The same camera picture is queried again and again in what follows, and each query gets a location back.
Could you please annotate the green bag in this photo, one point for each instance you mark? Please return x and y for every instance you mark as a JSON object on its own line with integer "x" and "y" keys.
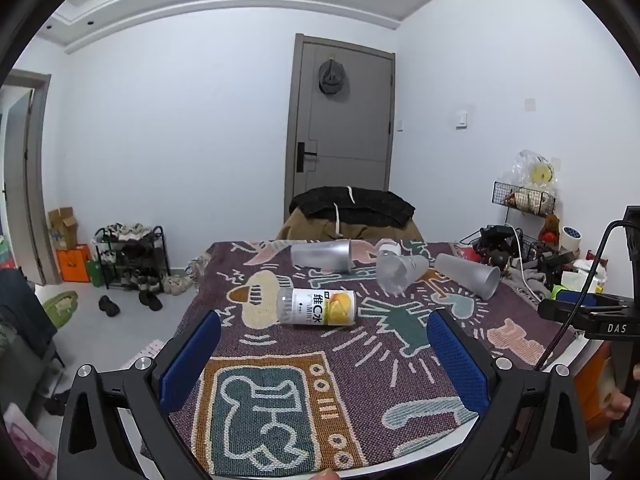
{"x": 95, "y": 271}

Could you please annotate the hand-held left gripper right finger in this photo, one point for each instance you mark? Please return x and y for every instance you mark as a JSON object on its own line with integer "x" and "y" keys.
{"x": 457, "y": 360}

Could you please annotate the person's right hand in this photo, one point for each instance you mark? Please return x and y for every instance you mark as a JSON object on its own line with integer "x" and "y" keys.
{"x": 624, "y": 401}

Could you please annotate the dark clothing pile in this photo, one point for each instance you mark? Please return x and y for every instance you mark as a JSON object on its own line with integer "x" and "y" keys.
{"x": 380, "y": 207}

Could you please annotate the green slipper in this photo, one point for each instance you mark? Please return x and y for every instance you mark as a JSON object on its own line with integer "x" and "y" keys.
{"x": 59, "y": 307}

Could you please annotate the clear plastic cup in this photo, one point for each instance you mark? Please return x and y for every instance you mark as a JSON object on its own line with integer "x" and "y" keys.
{"x": 400, "y": 272}

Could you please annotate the orange cabinet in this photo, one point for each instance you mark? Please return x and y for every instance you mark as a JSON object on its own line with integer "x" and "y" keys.
{"x": 595, "y": 390}

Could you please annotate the pink box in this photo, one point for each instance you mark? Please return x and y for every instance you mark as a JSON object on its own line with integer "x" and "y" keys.
{"x": 27, "y": 442}

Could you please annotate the dark jacket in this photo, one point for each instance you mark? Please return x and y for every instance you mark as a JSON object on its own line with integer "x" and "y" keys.
{"x": 22, "y": 310}

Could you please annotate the frosted grey plastic cup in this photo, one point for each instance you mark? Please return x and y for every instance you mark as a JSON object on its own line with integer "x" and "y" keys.
{"x": 320, "y": 256}
{"x": 467, "y": 275}

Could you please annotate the orange box with cardboard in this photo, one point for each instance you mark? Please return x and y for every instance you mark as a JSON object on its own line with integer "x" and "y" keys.
{"x": 73, "y": 264}

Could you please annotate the brown red toy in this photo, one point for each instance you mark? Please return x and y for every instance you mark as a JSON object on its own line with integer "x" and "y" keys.
{"x": 550, "y": 229}

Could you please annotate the white crumpled paper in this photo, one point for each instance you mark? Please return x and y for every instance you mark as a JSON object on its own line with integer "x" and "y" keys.
{"x": 582, "y": 272}

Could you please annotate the grey side door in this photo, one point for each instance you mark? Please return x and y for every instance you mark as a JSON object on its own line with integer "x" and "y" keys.
{"x": 30, "y": 180}

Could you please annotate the white tape roll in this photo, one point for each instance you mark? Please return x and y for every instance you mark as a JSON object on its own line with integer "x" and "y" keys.
{"x": 571, "y": 238}

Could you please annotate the grey hat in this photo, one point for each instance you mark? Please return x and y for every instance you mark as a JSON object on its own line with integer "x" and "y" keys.
{"x": 332, "y": 77}

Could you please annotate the beige shoes pair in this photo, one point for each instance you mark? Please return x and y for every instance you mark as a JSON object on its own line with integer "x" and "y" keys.
{"x": 177, "y": 285}

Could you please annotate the grey cloth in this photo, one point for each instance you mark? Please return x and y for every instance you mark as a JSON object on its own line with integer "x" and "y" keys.
{"x": 530, "y": 282}

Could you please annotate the black shoe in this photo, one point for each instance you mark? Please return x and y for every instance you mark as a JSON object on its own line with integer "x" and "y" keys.
{"x": 109, "y": 306}
{"x": 150, "y": 301}

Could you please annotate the printed purple blanket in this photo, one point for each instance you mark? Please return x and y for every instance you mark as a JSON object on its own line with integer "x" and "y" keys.
{"x": 300, "y": 390}

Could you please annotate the white wall switch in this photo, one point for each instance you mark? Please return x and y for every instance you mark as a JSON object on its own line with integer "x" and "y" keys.
{"x": 461, "y": 118}
{"x": 530, "y": 104}

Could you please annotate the brown chair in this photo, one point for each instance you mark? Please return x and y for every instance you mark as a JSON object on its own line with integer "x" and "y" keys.
{"x": 305, "y": 227}

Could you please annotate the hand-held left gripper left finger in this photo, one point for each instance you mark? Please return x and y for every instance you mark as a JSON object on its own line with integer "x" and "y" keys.
{"x": 192, "y": 355}

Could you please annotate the black shoe rack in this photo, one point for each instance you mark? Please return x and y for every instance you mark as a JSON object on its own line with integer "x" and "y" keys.
{"x": 132, "y": 255}

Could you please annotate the grey room door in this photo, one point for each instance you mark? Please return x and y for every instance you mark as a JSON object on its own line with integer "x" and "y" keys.
{"x": 350, "y": 130}

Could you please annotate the clear plastic bag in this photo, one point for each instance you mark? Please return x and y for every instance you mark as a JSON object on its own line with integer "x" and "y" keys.
{"x": 537, "y": 170}

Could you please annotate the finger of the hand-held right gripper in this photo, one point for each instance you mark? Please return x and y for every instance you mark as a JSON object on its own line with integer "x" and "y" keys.
{"x": 565, "y": 310}

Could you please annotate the yellow label drink bottle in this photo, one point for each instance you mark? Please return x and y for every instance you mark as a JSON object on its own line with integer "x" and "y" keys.
{"x": 315, "y": 306}

